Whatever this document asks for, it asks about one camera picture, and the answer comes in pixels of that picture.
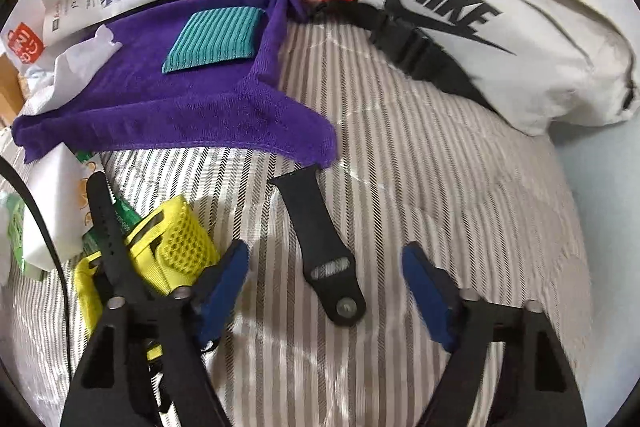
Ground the black watch strap with holes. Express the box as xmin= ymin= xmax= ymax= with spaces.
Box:
xmin=86 ymin=171 xmax=151 ymax=308

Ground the yellow mesh pouch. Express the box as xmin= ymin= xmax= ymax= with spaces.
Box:
xmin=74 ymin=195 xmax=220 ymax=333

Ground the white foam block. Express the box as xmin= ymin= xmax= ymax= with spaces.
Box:
xmin=27 ymin=143 xmax=94 ymax=265

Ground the green tissue pack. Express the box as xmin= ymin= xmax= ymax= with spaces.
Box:
xmin=0 ymin=190 xmax=26 ymax=286

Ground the black watch strap half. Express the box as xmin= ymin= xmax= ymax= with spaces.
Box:
xmin=269 ymin=165 xmax=367 ymax=327

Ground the white cloth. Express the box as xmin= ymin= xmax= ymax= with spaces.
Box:
xmin=20 ymin=25 xmax=122 ymax=116

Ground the teal knitted cloth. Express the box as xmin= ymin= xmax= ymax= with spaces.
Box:
xmin=162 ymin=6 xmax=265 ymax=74

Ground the green wet wipes packet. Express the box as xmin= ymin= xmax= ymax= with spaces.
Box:
xmin=76 ymin=152 xmax=142 ymax=255

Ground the striped grey bed quilt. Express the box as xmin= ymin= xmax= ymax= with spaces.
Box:
xmin=100 ymin=20 xmax=592 ymax=426

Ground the purple towel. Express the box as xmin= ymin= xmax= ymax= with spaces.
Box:
xmin=12 ymin=0 xmax=337 ymax=167

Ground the grey Miniso plastic bag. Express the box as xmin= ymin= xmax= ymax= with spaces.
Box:
xmin=1 ymin=0 xmax=46 ymax=75

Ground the white Nike waist bag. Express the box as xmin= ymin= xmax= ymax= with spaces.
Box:
xmin=319 ymin=0 xmax=639 ymax=135

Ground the black cable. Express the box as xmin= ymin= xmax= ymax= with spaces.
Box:
xmin=0 ymin=155 xmax=74 ymax=377

